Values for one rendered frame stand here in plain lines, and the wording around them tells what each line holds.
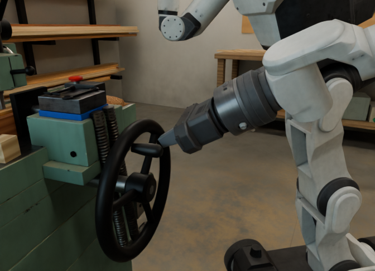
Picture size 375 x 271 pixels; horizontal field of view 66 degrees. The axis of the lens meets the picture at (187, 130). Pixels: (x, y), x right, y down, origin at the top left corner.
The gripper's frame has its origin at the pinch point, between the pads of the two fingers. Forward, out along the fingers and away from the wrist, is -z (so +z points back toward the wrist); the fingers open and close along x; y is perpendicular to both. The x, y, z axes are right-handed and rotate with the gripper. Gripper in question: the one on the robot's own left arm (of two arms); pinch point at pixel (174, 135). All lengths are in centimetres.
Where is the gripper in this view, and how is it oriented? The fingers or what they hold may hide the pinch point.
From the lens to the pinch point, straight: 53.3
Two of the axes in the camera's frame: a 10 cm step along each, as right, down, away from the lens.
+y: -5.2, -8.1, -2.7
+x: 2.4, -4.5, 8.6
